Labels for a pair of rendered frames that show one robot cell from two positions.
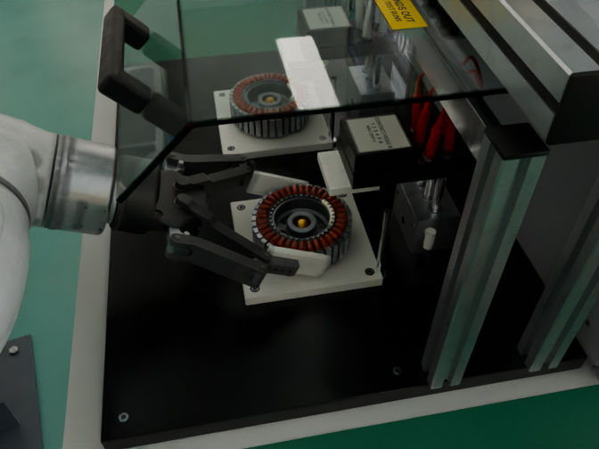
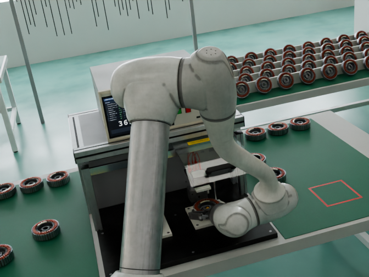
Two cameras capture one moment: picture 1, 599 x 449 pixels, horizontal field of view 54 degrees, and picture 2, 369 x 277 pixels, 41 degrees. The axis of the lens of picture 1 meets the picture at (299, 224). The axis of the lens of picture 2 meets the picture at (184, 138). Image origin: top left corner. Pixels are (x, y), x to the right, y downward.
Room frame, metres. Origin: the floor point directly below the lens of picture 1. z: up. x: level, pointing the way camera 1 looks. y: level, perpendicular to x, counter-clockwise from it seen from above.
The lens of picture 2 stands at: (0.56, 1.65, 1.87)
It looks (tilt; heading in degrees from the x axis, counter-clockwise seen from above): 24 degrees down; 268
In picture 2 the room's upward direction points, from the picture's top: 7 degrees counter-clockwise
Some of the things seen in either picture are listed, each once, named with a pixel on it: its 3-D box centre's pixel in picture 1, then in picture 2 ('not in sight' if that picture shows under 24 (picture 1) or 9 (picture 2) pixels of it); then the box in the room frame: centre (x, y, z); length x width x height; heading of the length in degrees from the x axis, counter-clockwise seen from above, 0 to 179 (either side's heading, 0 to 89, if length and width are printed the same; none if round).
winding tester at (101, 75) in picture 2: not in sight; (149, 92); (0.63, -0.30, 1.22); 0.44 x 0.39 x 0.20; 11
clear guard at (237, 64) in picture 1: (318, 51); (208, 153); (0.44, -0.02, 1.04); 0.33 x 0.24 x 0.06; 101
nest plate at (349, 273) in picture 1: (301, 240); (207, 214); (0.46, 0.00, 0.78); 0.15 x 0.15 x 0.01; 11
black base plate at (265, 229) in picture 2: (296, 182); (178, 222); (0.59, 0.00, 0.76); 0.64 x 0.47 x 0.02; 11
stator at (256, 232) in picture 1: (301, 226); (207, 208); (0.47, 0.00, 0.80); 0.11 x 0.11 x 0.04
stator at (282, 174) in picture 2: not in sight; (273, 176); (0.14, -0.24, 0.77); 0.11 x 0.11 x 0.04
